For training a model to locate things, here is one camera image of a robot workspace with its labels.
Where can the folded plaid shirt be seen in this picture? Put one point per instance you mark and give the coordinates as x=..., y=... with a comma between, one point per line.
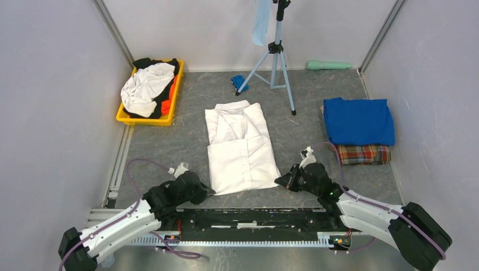
x=363, y=155

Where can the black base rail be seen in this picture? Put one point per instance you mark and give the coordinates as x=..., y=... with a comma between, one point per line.
x=252, y=225

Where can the black garment in tray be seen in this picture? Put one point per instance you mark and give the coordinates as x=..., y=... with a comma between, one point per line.
x=143, y=63

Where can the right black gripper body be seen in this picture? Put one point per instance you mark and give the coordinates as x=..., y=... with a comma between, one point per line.
x=297, y=181

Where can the blue printed t-shirt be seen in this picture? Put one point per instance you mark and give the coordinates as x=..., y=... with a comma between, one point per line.
x=358, y=122

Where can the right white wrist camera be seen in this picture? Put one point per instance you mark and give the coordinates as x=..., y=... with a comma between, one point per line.
x=307, y=157

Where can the small blue object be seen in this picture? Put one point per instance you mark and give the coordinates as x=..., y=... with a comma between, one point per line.
x=237, y=81

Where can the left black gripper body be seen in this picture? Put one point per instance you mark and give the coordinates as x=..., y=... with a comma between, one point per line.
x=197, y=195

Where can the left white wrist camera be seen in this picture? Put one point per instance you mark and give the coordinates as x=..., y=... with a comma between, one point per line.
x=179, y=170

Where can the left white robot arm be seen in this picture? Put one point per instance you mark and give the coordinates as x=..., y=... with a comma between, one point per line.
x=85, y=249

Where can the white long-sleeve shirt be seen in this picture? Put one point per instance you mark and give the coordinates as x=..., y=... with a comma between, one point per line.
x=240, y=152

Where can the mint green cylinder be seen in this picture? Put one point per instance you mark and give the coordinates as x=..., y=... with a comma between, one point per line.
x=317, y=65

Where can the yellow plastic tray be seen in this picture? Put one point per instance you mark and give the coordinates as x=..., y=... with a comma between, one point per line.
x=162, y=121

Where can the light blue music stand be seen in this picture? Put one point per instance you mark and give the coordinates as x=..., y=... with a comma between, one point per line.
x=279, y=73

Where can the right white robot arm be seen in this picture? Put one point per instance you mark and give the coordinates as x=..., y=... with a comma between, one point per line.
x=417, y=236

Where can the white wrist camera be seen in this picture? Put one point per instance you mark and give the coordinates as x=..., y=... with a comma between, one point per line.
x=179, y=170
x=307, y=157

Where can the orange garment in tray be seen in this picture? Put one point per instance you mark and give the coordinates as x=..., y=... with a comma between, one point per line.
x=166, y=103

